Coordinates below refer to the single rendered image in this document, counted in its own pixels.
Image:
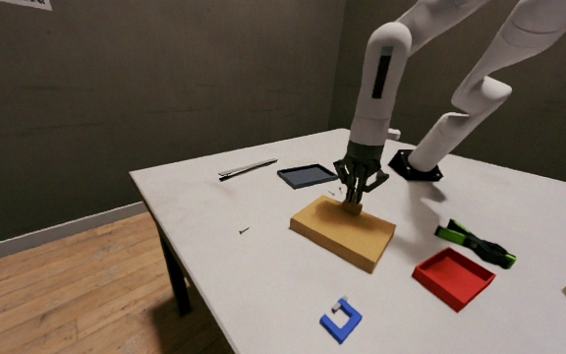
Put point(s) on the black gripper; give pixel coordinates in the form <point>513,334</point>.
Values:
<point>362,161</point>

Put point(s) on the red shallow tray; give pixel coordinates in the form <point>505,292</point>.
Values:
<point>449,275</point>

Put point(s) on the black spring clamp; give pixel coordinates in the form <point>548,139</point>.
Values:
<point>489,252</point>

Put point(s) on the grey flat bar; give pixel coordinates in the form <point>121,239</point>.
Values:
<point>251,168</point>

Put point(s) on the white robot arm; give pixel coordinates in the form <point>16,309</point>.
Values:
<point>532,27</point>

